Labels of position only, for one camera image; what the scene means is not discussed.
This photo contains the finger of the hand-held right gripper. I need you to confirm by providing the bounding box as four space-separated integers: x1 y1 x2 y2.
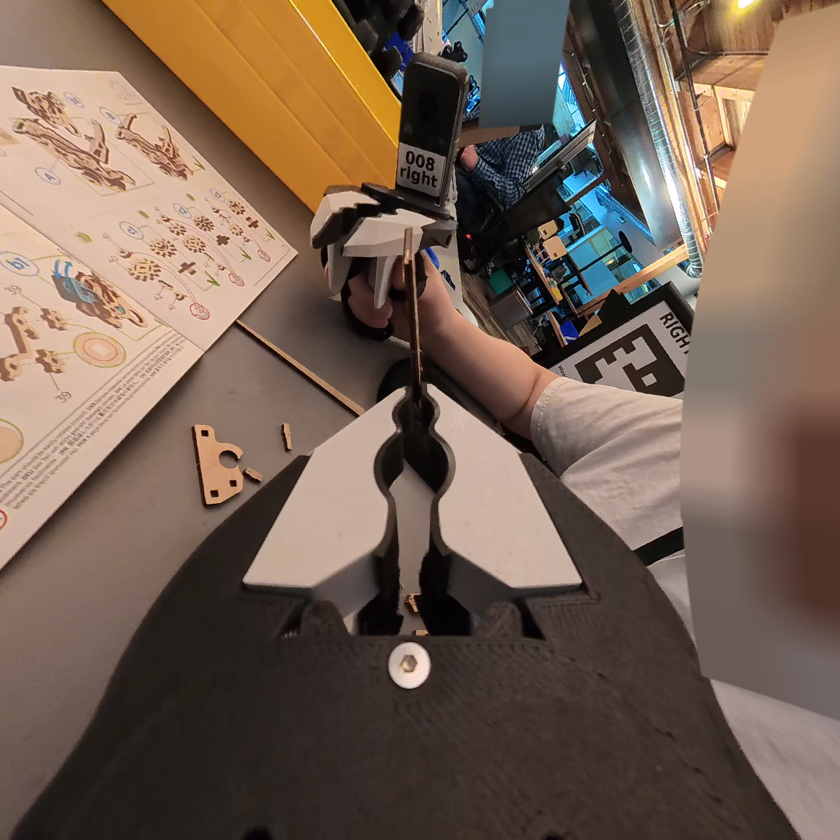
310 188 383 250
340 218 432 259

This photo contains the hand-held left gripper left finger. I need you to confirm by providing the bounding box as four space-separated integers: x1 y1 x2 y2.
242 386 404 635

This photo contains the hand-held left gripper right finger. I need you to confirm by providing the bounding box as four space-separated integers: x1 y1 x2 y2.
428 386 584 634

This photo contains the wooden model part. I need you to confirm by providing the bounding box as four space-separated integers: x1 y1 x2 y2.
402 226 429 403

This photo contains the person's right forearm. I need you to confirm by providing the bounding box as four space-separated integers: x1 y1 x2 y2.
420 308 560 442

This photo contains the person's right hand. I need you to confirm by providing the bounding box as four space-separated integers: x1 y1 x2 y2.
344 252 460 343

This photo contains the black dumbbell set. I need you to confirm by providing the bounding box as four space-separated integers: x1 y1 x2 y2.
333 0 425 97

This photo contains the black textured pad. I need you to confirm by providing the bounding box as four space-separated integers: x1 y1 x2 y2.
377 357 509 437

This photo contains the black office chair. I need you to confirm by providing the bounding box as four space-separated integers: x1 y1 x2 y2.
459 187 573 275

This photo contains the stack of yellow plastic bins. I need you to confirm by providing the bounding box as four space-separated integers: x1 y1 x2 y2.
101 0 403 215

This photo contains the thin wooden stick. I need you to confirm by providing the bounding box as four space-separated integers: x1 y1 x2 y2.
235 319 366 416

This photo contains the black white marker sign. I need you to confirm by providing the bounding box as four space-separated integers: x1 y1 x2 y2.
550 282 694 399

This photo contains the black floor lamp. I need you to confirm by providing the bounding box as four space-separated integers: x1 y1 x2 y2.
570 230 635 284

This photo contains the illustrated instruction booklet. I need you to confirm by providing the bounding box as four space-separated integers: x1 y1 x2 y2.
0 66 298 572

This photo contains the flat wooden bracket part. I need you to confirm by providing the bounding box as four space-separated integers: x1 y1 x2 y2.
192 424 245 507

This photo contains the black shoulder strap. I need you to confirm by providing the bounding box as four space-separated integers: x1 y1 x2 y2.
633 528 685 567

